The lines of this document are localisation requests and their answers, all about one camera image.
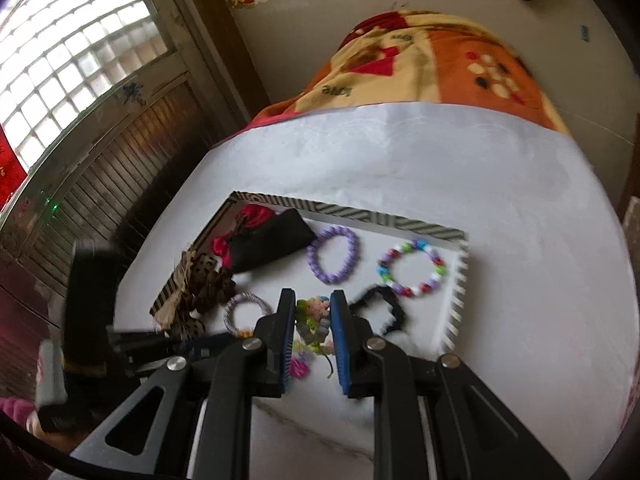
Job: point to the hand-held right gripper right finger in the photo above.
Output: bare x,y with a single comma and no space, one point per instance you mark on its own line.
341,345

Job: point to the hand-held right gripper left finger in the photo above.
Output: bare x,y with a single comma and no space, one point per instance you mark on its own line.
287,342

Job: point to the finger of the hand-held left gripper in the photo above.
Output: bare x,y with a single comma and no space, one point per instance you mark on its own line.
150,349

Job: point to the black scrunchie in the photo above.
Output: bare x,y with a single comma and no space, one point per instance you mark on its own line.
392,310

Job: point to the red and black hair bow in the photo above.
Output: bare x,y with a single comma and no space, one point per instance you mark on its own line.
270,242

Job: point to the striped cardboard box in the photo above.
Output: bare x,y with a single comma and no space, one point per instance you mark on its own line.
440,232

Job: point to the beige leopard hair bow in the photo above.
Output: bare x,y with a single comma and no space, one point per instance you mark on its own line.
182,290

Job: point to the brown scrunchie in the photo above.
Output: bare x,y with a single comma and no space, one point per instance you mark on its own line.
215,287

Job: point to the wooden slatted panel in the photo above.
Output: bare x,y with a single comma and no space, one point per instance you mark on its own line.
125,160

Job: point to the white table cloth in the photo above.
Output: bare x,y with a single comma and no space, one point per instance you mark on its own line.
500,200

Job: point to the glass block window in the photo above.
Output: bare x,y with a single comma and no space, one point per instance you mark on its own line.
75,45

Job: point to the orange printed blanket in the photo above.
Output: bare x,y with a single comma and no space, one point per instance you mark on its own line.
425,60

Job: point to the red wall calendar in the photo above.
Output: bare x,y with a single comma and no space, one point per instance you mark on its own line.
7,160

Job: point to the small teal wall sticker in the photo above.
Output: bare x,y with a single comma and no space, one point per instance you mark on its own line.
583,32

